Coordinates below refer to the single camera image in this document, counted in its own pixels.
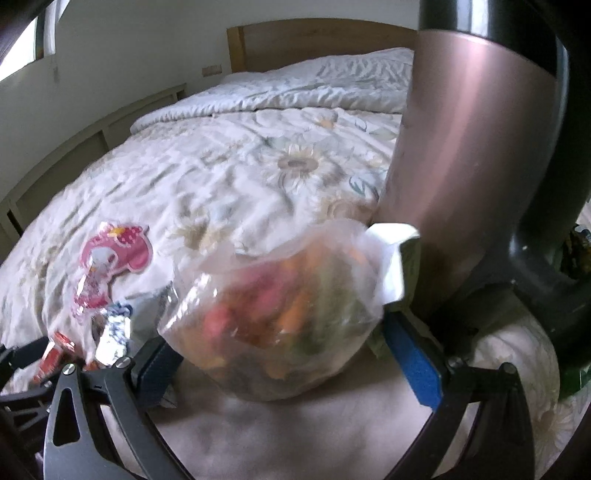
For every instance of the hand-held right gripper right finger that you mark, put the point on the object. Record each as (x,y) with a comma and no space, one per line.
(415,364)

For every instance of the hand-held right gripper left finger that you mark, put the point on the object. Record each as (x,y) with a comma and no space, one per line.
(150,376)

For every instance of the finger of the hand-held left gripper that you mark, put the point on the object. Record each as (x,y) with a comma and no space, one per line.
(21,356)
(23,406)

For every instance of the red snack packet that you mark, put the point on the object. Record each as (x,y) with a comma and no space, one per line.
(51,357)

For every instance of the clear bag of colourful snacks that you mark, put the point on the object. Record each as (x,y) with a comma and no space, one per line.
(277,318)

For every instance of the pale green snack packet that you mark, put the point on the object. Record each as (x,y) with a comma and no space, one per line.
(377,344)

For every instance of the blue snack packet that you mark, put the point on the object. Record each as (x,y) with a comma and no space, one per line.
(115,334)

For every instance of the pink cartoon snack packet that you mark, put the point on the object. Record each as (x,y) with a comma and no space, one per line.
(115,254)

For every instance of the floral bedspread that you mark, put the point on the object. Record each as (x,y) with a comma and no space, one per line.
(207,184)

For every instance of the low beige cabinet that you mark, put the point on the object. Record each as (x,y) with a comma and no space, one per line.
(92,138)

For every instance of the white quilt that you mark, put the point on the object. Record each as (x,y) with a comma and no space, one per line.
(300,87)

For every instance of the window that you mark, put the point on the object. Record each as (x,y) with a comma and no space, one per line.
(25,41)

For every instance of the wooden headboard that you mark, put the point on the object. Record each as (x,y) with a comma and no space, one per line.
(314,41)

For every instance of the wall socket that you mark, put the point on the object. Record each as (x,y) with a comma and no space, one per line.
(212,71)

